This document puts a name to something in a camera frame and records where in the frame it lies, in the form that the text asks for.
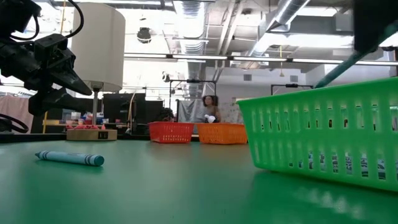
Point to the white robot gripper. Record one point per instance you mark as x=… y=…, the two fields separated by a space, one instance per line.
x=210 y=118

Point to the green plastic basket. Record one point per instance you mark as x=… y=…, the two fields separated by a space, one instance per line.
x=311 y=133

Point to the grey hanging cloth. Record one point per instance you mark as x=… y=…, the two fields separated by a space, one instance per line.
x=189 y=110

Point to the pink cloth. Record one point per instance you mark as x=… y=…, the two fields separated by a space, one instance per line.
x=12 y=109

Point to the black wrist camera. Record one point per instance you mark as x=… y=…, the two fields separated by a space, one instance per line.
x=56 y=48

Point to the black metal frame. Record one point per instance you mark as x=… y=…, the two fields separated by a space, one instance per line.
x=292 y=85
x=192 y=81

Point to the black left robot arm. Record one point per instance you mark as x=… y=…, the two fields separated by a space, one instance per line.
x=12 y=59

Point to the white patterned cloth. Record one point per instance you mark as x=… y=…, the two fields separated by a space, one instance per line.
x=230 y=112

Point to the white shade table lamp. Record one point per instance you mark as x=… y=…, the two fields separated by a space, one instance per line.
x=99 y=46

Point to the pink plastic basket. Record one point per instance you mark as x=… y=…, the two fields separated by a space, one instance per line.
x=170 y=132

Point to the grey wall vent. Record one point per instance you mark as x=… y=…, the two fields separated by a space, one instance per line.
x=293 y=78
x=247 y=77

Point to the orange plastic basket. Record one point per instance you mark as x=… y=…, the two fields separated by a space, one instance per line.
x=222 y=133

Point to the round ceiling camera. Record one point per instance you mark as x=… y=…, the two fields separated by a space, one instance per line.
x=144 y=35

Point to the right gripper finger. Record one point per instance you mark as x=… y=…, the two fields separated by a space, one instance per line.
x=376 y=21

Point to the person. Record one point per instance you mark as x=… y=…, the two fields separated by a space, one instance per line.
x=211 y=107

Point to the ceiling light strip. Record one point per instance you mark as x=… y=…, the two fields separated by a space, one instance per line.
x=311 y=60
x=174 y=57

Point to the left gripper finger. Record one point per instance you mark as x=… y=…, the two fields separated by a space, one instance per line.
x=62 y=101
x=68 y=79

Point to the silver ceiling duct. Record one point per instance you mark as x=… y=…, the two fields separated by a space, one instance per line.
x=280 y=15
x=192 y=28

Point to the grey storage container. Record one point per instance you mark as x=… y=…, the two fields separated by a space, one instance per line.
x=68 y=118

